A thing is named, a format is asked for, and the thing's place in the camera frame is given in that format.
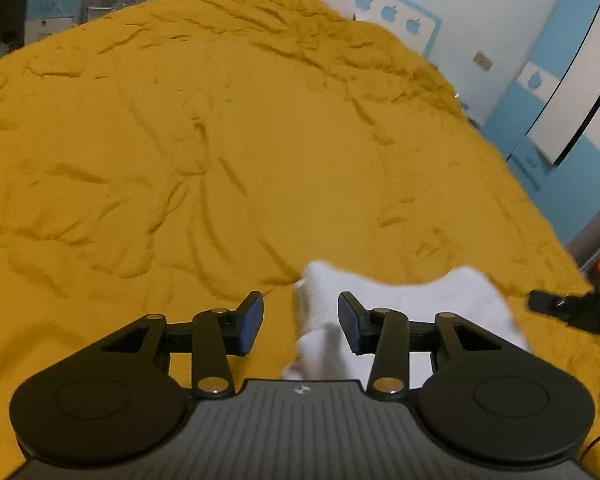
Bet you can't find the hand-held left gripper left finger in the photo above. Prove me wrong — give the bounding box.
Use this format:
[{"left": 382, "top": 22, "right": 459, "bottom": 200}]
[{"left": 100, "top": 290, "right": 265, "bottom": 397}]

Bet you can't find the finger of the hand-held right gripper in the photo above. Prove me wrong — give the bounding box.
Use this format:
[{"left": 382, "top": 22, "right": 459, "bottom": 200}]
[{"left": 528, "top": 289, "right": 600, "bottom": 342}]

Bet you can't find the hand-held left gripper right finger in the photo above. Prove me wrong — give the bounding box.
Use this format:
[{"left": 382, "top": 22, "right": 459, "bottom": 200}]
[{"left": 338, "top": 291, "right": 507, "bottom": 397}]

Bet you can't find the white t-shirt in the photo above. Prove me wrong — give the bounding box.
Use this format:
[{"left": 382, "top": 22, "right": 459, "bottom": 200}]
[{"left": 280, "top": 259, "right": 533, "bottom": 391}]

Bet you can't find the mustard yellow blanket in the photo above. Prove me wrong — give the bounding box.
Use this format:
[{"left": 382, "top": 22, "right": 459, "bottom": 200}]
[{"left": 0, "top": 0, "right": 600, "bottom": 476}]

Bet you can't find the blue and white wardrobe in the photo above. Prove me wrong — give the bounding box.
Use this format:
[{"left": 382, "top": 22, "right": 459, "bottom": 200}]
[{"left": 482, "top": 0, "right": 600, "bottom": 247}]

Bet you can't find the white drawer cabinet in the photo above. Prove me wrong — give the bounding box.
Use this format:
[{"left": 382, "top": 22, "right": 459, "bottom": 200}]
[{"left": 24, "top": 16, "right": 76, "bottom": 47}]

